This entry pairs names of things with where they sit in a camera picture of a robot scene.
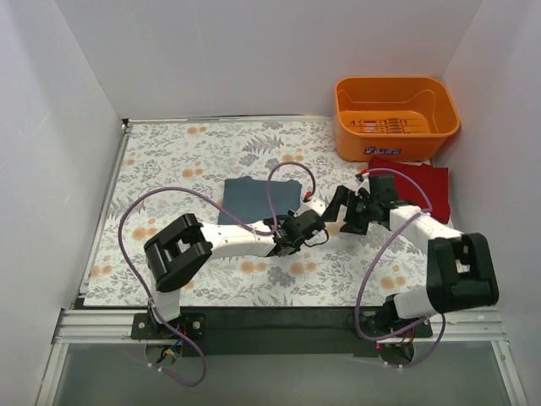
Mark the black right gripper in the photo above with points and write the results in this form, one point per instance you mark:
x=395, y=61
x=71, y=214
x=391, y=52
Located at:
x=352, y=217

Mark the blue-grey t-shirt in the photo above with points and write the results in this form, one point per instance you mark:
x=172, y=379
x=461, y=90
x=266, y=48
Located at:
x=246, y=198

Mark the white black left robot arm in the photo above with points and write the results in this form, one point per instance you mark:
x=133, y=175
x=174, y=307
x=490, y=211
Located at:
x=179, y=250

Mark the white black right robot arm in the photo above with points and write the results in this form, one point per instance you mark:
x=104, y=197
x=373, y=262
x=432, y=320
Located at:
x=460, y=272

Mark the floral patterned table mat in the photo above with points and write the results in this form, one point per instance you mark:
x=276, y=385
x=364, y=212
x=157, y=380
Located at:
x=169, y=169

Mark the red folded t-shirt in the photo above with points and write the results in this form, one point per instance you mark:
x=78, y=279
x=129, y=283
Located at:
x=434, y=181

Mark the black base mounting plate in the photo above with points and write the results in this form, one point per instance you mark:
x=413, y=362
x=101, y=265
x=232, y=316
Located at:
x=273, y=330

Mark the orange plastic basket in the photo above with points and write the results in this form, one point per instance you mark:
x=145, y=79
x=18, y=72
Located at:
x=398, y=118

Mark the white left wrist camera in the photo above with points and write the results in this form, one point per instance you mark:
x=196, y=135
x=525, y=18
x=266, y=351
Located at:
x=312, y=203

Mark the aluminium frame rail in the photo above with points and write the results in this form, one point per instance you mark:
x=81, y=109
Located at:
x=95, y=361

